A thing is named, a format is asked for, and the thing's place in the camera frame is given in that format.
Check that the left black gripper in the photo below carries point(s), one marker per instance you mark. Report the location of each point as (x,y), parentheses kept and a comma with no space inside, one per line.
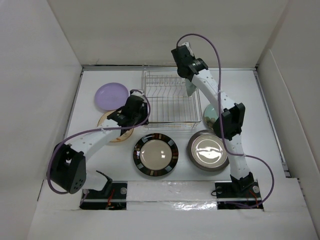
(143,110)

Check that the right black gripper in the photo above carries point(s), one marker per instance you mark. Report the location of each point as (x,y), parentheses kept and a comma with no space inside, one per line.
(193,58)

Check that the teal rectangular plate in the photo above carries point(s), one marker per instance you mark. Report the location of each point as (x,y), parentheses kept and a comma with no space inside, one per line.
(190,87)

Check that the teal round flower plate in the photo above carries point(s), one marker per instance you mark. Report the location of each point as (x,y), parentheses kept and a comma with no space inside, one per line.
(210,116)

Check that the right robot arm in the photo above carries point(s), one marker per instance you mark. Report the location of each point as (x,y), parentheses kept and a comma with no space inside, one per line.
(229,124)

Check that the tan plate under arm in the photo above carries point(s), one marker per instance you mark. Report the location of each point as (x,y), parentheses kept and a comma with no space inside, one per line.
(121,138)

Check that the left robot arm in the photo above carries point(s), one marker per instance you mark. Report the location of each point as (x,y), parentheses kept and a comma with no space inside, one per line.
(67,169)

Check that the purple plate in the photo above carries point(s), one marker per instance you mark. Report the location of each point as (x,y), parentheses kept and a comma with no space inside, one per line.
(111,96)

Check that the black rimmed patterned plate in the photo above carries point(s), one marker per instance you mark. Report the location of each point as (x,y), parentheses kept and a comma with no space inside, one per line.
(155,155)

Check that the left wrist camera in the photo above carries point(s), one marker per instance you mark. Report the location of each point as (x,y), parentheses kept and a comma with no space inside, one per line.
(137,92)

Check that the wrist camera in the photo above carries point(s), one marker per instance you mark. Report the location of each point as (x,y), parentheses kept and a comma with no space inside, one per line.
(137,92)
(188,46)

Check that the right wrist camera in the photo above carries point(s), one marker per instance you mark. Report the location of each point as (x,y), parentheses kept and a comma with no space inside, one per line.
(188,46)

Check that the wire dish rack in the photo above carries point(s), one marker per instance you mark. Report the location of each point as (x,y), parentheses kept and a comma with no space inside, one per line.
(171,107)

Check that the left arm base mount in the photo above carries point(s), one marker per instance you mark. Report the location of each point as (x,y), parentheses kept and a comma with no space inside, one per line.
(115,199)

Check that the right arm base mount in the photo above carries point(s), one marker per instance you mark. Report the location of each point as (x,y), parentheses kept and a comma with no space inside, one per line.
(228,199)

